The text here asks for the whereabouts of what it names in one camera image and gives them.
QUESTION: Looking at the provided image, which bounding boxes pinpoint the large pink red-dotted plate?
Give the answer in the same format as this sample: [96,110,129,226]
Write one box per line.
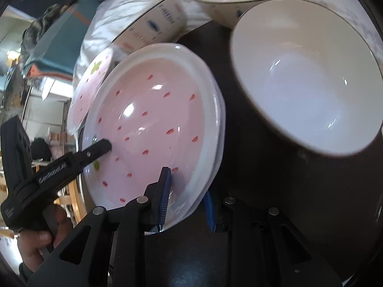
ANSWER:
[81,42,223,231]

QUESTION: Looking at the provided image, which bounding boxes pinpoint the person's left hand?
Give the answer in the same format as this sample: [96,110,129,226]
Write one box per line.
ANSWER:
[17,205,70,279]

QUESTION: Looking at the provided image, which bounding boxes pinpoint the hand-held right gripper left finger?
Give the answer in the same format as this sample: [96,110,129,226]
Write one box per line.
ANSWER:
[27,167,172,287]

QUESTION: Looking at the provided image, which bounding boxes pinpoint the white plate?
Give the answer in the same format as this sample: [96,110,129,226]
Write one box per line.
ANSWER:
[191,75,227,216]

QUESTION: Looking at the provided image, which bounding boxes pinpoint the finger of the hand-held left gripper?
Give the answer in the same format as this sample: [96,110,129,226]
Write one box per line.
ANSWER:
[18,139,113,192]

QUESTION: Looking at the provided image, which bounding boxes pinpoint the dark brown mat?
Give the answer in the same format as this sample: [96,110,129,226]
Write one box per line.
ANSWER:
[76,21,382,287]

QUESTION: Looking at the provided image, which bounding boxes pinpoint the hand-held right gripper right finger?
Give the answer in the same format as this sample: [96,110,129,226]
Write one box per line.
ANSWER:
[203,190,343,287]

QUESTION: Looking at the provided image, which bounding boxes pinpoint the small pink flower plate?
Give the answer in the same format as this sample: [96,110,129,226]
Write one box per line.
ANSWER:
[66,48,116,135]

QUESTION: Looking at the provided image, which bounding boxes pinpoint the large white brown-rimmed bowl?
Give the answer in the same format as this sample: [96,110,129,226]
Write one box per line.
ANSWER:
[230,0,383,158]

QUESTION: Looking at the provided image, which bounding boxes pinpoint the teal blanket with orange edge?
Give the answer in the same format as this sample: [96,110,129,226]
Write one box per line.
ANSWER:
[24,0,102,81]

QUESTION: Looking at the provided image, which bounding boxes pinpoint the pile of grey clothes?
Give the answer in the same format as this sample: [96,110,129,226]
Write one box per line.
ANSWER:
[22,3,72,54]

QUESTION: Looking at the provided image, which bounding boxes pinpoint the white nightstand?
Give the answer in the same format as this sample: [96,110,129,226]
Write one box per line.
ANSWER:
[24,78,72,126]

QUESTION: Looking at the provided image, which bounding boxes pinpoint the white printed bed sheet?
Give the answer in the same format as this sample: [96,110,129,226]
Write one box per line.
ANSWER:
[73,0,383,96]

